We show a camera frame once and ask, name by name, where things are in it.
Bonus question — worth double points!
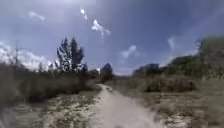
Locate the dry brown bushes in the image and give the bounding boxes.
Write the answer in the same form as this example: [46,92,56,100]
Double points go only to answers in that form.
[0,62,100,108]
[114,75,198,94]

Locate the tall dark conifer tree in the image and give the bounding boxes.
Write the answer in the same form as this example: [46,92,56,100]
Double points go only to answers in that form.
[55,36,88,75]

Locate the bare thin tree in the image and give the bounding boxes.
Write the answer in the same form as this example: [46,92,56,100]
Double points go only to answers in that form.
[11,39,22,68]

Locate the green wood of trees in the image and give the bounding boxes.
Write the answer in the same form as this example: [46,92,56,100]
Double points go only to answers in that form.
[131,35,224,81]

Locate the sparse dry grass ground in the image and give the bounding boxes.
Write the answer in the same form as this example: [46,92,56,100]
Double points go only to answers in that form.
[108,78,224,128]
[0,87,103,128]

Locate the pale sandy dirt path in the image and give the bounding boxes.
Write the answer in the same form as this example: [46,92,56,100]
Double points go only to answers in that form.
[92,83,162,128]

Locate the small dark tree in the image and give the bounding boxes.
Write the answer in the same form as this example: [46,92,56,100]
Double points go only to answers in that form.
[99,62,114,83]

